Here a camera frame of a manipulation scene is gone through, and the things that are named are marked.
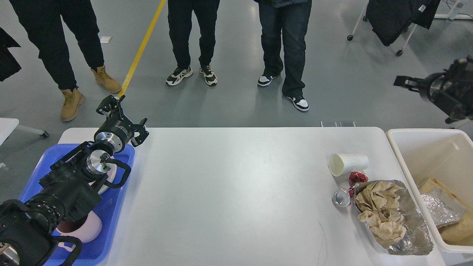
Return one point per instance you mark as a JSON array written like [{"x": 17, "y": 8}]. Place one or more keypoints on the crushed red soda can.
[{"x": 342, "y": 197}]

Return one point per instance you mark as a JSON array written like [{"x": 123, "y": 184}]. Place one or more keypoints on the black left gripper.
[{"x": 116, "y": 129}]

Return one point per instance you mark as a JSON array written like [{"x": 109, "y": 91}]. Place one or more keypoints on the white side table left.
[{"x": 8, "y": 125}]

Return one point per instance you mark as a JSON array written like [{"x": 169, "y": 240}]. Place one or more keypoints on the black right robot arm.
[{"x": 451, "y": 90}]

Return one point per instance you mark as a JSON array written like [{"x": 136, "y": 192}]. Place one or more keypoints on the brown paper bag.
[{"x": 454, "y": 234}]

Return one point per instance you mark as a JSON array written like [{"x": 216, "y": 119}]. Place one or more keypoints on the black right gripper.
[{"x": 431, "y": 88}]

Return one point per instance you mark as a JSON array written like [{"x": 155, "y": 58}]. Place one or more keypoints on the person in dark jeans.
[{"x": 284, "y": 25}]

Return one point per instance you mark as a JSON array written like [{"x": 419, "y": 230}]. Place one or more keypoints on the foil tray with brown paper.
[{"x": 394, "y": 223}]

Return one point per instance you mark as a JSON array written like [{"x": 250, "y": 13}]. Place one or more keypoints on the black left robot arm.
[{"x": 69, "y": 191}]

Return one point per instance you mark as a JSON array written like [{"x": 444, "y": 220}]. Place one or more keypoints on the white paper cup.
[{"x": 340, "y": 164}]

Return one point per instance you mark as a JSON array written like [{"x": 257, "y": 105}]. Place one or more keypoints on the pink plate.
[{"x": 111, "y": 177}]

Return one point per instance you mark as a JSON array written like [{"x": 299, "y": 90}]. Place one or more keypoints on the person in tan boots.
[{"x": 43, "y": 21}]

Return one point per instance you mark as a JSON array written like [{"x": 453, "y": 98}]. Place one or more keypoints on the pink mug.
[{"x": 85, "y": 229}]

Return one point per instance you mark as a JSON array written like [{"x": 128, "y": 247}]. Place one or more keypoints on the aluminium foil sheet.
[{"x": 443, "y": 209}]

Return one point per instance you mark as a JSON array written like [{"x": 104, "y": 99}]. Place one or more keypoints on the white plastic bin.
[{"x": 443, "y": 154}]

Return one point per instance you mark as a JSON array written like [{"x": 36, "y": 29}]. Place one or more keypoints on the blue plastic tray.
[{"x": 108, "y": 210}]

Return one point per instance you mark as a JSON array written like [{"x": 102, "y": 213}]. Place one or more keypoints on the floor outlet plates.
[{"x": 333, "y": 123}]

